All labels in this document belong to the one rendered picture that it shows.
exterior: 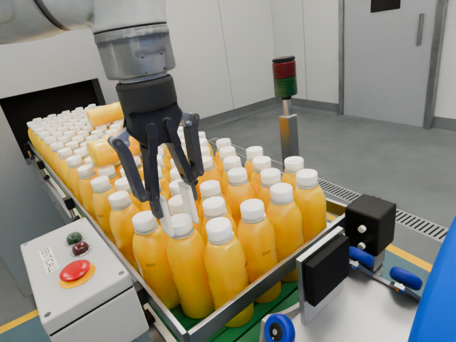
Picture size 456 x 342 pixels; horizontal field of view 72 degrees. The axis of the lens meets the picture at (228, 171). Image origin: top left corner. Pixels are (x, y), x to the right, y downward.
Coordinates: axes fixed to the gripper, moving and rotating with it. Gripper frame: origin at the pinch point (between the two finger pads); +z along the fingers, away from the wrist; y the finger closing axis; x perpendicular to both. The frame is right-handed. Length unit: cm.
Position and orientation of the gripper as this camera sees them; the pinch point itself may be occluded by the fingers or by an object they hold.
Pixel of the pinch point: (176, 209)
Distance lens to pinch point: 49.9
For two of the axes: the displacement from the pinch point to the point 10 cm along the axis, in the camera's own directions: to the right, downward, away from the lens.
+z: 1.5, 9.0, 4.1
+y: 7.8, -3.6, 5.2
